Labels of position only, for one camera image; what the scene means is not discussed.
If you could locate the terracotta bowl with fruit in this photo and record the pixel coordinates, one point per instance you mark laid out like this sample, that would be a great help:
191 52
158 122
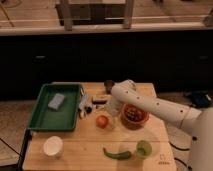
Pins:
132 117

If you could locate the green plastic cup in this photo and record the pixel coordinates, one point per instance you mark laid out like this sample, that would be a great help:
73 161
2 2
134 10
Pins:
143 149

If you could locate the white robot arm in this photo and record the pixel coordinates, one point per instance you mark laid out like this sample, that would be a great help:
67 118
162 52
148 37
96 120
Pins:
196 123

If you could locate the green plastic tray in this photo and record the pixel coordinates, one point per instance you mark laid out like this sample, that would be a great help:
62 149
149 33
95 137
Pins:
44 118

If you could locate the red apple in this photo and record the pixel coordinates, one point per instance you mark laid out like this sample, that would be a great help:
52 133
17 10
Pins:
102 121

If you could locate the blue grey sponge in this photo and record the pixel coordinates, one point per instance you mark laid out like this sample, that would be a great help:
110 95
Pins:
56 101

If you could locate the green chili pepper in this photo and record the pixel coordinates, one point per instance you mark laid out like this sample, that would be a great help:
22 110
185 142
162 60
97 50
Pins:
118 156

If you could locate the dark small cup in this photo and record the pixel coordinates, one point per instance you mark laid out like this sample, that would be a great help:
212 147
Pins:
108 84

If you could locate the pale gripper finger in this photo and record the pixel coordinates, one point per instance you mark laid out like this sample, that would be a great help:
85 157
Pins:
111 122

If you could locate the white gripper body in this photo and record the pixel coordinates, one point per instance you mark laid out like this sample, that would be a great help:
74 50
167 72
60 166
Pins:
113 107

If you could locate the wooden block with black strip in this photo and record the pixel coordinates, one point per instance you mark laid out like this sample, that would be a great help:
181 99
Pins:
100 99

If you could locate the small toy figure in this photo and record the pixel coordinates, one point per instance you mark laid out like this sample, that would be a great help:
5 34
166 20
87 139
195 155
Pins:
85 106

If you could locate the white paper cup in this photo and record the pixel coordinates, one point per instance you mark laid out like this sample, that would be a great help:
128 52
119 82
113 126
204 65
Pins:
53 147

